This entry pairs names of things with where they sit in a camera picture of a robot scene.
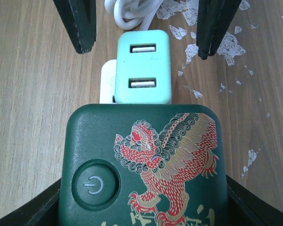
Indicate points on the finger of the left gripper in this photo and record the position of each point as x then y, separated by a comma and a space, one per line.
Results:
79, 20
214, 18

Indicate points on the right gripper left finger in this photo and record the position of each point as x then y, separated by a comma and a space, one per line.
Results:
42, 210

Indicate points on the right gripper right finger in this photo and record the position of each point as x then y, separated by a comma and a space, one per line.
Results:
246, 209

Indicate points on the white power strip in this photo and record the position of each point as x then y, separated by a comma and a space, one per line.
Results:
107, 82

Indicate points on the mint green usb charger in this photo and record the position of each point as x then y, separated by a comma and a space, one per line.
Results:
143, 68

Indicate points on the green cube socket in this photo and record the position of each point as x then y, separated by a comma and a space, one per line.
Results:
143, 165

